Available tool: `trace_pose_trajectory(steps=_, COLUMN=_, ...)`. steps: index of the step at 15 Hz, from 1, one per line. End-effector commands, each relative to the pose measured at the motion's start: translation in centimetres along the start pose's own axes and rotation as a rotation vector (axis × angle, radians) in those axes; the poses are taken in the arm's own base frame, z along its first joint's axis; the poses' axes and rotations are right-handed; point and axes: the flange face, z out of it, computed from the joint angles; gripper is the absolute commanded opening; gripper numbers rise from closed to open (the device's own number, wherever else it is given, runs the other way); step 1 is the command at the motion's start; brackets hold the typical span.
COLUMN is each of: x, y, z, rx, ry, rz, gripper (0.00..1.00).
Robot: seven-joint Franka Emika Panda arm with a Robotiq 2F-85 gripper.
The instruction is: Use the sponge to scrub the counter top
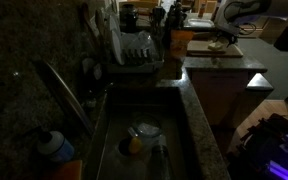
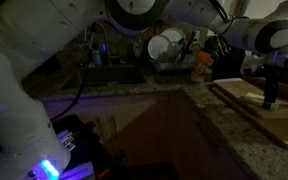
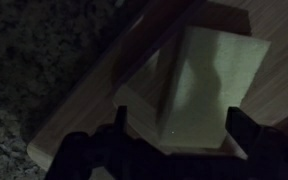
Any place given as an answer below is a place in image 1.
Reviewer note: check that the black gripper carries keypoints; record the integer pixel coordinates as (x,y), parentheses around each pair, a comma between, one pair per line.
(227,36)

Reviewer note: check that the steel sink basin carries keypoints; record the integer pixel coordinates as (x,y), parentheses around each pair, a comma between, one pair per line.
(117,110)

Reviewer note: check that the dark utensil holder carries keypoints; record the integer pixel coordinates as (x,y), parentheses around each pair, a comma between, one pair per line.
(158,18)

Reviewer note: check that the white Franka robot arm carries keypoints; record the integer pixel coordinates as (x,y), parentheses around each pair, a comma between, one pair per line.
(227,15)

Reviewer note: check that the translucent plastic container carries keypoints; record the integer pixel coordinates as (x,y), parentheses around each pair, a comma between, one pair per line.
(124,166)

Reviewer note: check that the small wooden cutting board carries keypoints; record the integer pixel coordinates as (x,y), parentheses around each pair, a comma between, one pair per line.
(200,46)

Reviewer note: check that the wooden spoon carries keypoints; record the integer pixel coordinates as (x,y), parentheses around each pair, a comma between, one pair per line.
(87,20)

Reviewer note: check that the small yellow object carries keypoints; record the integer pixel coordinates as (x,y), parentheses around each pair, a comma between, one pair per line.
(135,145)

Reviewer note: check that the clear drinking glass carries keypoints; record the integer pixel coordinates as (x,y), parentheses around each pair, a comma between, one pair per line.
(160,163)

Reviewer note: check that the wooden base cabinets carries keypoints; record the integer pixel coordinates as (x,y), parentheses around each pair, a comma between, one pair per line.
(217,96)

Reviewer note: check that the grey low side ledge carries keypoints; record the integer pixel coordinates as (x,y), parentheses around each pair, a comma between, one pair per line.
(259,83)

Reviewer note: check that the white blue soap bottle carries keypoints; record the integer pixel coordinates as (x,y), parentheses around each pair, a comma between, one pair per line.
(55,146)

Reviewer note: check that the dark glass jar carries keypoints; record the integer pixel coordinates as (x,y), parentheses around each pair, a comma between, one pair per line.
(129,18)

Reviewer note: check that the orange sponge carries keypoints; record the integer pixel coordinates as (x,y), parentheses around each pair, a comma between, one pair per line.
(69,171)

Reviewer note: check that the orange plastic container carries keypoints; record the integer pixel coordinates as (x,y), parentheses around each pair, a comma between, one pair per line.
(180,43)

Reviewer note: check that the large white plate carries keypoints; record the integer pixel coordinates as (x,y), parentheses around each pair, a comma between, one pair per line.
(117,46)

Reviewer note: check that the clear glass bowl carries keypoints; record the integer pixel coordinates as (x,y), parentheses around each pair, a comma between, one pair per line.
(147,128)

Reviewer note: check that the white cup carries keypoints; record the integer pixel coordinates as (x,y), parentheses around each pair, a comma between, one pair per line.
(90,66)

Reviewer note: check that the grey dish rack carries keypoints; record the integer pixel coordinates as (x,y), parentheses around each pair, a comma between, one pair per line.
(134,68)

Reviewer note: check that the small white plate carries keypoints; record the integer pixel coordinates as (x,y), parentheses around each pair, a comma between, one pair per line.
(114,23)

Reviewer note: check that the wooden spatula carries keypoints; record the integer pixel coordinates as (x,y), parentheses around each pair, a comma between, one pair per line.
(100,21)

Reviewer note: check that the metal kitchen faucet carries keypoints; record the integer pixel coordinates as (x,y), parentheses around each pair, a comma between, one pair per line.
(67,96)

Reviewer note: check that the small red bottle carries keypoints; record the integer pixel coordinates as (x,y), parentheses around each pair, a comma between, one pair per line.
(202,10)

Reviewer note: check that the clear plastic tray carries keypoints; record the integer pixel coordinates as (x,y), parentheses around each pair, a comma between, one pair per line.
(199,23)

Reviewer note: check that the large wooden cutting board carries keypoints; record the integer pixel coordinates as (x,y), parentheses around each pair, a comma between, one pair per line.
(214,55)

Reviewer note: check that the pale yellow sponge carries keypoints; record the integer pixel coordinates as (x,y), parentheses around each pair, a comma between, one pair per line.
(216,46)

